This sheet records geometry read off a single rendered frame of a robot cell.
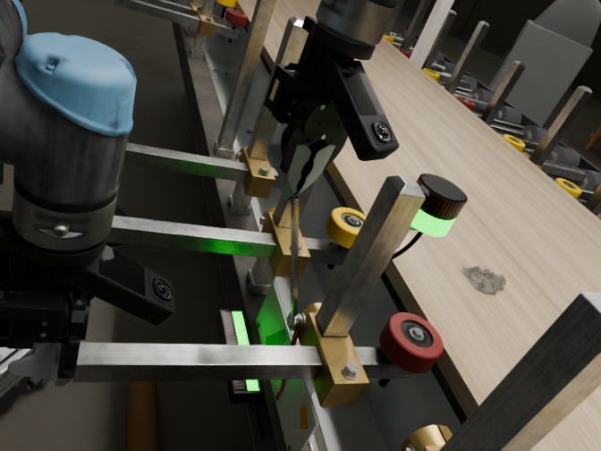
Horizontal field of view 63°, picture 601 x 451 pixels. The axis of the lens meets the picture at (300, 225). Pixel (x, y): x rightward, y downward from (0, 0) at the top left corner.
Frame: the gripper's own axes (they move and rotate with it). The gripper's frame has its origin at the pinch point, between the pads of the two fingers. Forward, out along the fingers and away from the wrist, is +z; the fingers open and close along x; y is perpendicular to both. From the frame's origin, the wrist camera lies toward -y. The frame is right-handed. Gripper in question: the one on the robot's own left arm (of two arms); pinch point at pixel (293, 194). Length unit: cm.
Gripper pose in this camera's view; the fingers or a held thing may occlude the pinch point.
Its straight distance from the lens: 62.2
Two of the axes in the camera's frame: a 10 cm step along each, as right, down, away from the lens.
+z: -3.4, 7.7, 5.4
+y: -5.5, -6.3, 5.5
